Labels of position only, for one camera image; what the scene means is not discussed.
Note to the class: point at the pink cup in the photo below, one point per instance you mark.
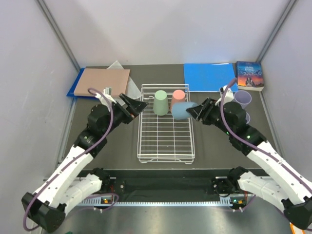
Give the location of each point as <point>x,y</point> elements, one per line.
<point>178,96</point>

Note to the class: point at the blue cup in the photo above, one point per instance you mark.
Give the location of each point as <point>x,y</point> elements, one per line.
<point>179,110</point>

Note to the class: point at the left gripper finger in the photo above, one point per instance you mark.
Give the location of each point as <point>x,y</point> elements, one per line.
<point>136,107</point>
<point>126,101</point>

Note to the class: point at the purple cup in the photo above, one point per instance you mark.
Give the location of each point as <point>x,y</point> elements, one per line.
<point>247,118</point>
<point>243,98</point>

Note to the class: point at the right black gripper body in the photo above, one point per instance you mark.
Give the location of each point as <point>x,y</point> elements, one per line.
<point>213,114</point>

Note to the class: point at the white wire dish rack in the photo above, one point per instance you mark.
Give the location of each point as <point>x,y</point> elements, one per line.
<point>164,138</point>

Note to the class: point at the blue folder under board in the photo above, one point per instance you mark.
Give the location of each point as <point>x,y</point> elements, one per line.
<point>70,93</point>

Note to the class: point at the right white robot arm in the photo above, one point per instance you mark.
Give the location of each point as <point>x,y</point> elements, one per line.
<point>290,192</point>

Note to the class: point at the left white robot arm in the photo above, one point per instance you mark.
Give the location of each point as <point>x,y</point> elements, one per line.
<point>50,204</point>

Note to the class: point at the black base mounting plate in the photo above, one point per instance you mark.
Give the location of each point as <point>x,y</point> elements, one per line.
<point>170,184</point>

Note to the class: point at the green cup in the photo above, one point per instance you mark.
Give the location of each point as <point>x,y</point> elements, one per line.
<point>161,106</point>

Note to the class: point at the Jane Eyre paperback book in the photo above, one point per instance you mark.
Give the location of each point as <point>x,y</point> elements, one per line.
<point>249,76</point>

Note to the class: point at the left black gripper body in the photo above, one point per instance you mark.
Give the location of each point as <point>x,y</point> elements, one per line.
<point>120,115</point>

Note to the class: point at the brown cardboard board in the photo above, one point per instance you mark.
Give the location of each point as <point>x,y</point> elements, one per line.
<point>100,79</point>

